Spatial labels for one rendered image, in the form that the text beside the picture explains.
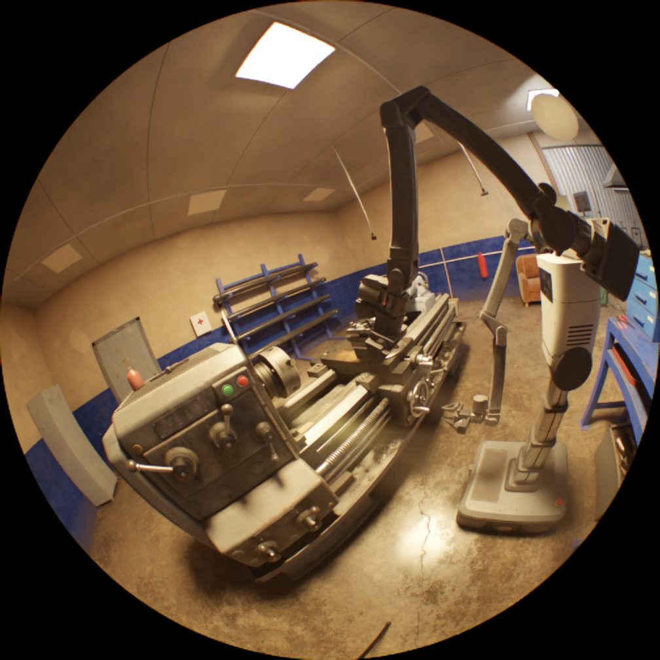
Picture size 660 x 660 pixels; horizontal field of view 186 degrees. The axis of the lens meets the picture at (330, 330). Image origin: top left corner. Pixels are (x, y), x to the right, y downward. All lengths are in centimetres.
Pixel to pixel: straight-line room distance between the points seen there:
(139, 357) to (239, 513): 343
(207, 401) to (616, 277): 103
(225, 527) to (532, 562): 150
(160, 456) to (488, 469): 148
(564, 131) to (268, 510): 442
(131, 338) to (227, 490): 345
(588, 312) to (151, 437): 124
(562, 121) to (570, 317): 331
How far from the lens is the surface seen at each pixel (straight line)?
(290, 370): 91
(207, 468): 76
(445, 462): 169
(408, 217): 45
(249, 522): 86
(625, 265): 53
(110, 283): 433
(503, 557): 150
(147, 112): 230
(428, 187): 521
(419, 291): 209
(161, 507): 90
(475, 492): 129
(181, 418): 68
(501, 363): 88
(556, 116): 375
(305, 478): 84
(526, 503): 132
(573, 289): 64
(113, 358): 414
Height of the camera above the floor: 143
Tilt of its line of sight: 14 degrees down
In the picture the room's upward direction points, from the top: 20 degrees counter-clockwise
